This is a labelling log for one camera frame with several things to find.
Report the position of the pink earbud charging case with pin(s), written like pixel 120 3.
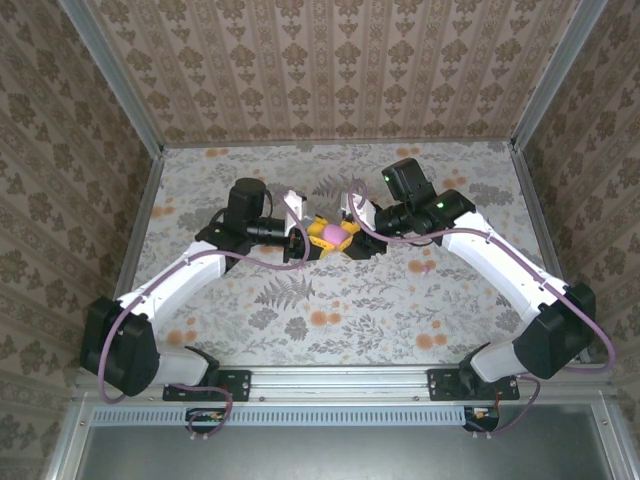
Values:
pixel 334 234

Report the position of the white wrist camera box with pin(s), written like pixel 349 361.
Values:
pixel 295 207
pixel 367 212

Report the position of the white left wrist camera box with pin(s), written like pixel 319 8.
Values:
pixel 295 207

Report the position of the grey sheet metal panel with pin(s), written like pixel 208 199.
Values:
pixel 340 455

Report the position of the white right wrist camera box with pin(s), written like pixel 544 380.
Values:
pixel 367 212

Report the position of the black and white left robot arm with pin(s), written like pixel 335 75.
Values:
pixel 170 290

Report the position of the aluminium frame post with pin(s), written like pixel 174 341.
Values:
pixel 114 75
pixel 556 75

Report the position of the floral patterned table cover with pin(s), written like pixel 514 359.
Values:
pixel 350 320

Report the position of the aluminium table side rail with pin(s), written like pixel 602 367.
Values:
pixel 530 200
pixel 142 210

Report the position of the long aluminium base rail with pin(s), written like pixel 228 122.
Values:
pixel 340 382

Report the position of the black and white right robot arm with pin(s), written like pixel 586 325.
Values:
pixel 495 275

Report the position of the small black connector board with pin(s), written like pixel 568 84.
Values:
pixel 205 416
pixel 482 417

